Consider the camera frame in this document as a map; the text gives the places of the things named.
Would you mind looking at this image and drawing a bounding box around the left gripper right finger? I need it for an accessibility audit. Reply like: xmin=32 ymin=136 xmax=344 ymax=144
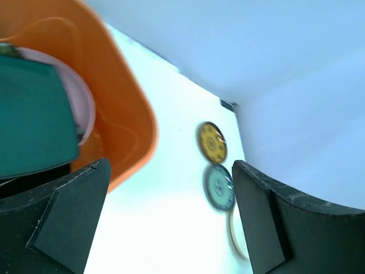
xmin=232 ymin=160 xmax=364 ymax=273

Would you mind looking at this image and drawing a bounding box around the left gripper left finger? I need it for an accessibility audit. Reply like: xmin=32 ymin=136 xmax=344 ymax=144
xmin=1 ymin=158 xmax=111 ymax=273

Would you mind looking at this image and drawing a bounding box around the cream round plate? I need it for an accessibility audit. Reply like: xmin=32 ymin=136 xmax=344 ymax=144
xmin=229 ymin=203 xmax=250 ymax=260

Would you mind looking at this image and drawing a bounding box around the teal square plate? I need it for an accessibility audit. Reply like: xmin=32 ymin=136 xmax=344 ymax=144
xmin=0 ymin=54 xmax=80 ymax=179

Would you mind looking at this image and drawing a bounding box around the pink round plate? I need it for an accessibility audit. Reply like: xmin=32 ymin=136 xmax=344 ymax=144
xmin=17 ymin=47 xmax=96 ymax=146

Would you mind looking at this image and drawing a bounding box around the orange plastic bin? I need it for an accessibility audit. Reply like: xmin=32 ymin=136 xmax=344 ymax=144
xmin=1 ymin=1 xmax=158 ymax=190

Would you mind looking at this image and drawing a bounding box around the blue white round plate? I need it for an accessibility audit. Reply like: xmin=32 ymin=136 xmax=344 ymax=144
xmin=203 ymin=164 xmax=236 ymax=212

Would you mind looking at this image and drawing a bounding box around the yellow patterned round plate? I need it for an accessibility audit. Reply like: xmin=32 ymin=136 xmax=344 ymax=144
xmin=196 ymin=121 xmax=228 ymax=164

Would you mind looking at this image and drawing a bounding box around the right blue table label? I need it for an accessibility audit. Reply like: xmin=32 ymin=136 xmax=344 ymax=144
xmin=220 ymin=99 xmax=237 ymax=112

